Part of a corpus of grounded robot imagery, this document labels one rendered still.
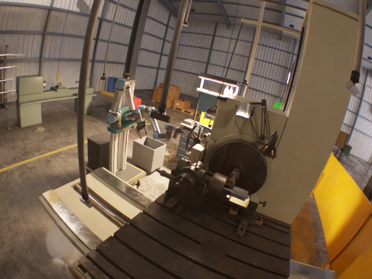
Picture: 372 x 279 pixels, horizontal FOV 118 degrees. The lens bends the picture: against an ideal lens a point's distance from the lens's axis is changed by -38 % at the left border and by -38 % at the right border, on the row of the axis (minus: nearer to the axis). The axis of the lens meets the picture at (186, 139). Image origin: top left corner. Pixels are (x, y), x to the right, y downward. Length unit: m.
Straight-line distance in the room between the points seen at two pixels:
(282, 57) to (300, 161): 13.76
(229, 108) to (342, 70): 1.12
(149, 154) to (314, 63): 2.95
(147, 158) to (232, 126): 2.16
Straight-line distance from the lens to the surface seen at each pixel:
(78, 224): 1.70
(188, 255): 1.24
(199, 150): 1.76
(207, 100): 4.04
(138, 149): 3.57
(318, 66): 1.71
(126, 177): 2.93
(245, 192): 1.51
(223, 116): 1.70
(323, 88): 1.70
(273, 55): 15.25
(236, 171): 1.60
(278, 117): 1.65
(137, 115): 2.07
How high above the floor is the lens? 2.02
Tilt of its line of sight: 21 degrees down
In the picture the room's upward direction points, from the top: 13 degrees clockwise
